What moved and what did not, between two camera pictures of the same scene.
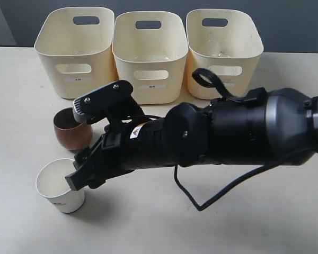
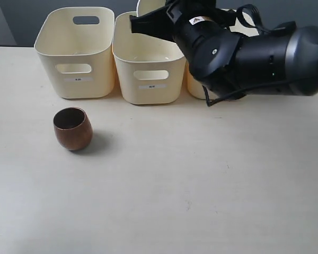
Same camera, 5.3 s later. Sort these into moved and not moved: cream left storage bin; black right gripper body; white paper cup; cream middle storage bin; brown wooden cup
Moved: black right gripper body; white paper cup
Not moved: brown wooden cup; cream middle storage bin; cream left storage bin
